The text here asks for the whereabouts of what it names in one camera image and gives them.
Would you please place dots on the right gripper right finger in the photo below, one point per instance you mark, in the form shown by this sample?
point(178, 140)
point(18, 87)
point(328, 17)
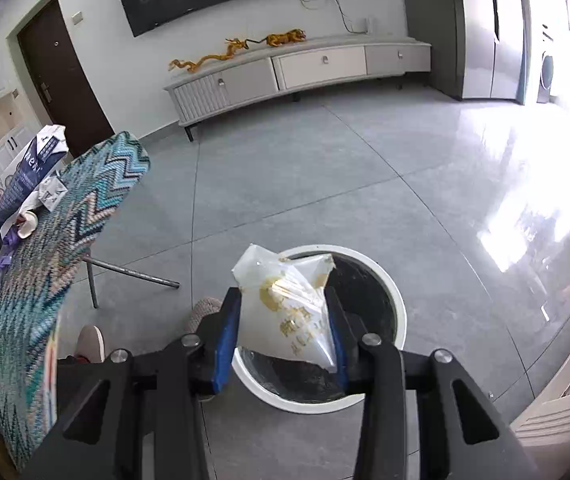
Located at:
point(348, 366)

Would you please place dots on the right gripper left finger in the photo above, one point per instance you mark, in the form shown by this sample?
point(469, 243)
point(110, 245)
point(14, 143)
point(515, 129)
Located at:
point(219, 332)

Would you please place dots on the purple plastic bag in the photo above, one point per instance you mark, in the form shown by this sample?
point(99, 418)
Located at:
point(9, 245)

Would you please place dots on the white plastic bag gold print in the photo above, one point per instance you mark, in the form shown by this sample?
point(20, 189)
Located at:
point(284, 314)

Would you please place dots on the round white trash bin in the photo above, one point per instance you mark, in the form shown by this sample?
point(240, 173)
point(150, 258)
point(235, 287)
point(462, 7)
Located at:
point(365, 289)

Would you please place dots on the white cream cloth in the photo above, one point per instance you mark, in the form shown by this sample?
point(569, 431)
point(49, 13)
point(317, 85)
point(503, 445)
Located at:
point(23, 222)

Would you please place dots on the zigzag knitted table cloth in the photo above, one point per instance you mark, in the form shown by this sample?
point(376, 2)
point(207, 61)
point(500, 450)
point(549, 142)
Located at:
point(39, 278)

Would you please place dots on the metal table leg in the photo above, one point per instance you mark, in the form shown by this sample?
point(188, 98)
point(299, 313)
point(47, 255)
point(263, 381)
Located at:
point(92, 263)

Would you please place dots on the blue white cardboard box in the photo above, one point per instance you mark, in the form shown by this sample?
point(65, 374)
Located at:
point(42, 154)

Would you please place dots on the beige slipper foot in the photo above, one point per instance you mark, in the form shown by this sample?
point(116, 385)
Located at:
point(90, 346)

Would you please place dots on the dark brown entrance door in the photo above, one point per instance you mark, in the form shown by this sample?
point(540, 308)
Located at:
point(60, 81)

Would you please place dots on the white tv cabinet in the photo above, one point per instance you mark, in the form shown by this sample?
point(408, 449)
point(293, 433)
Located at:
point(268, 73)

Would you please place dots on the golden dragon figurine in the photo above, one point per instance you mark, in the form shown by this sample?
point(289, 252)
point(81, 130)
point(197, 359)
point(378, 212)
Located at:
point(233, 46)

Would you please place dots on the golden tiger figurine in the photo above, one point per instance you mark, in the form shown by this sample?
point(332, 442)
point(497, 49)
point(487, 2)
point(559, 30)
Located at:
point(279, 39)

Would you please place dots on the silver refrigerator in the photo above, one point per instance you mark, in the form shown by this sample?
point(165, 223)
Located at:
point(492, 49)

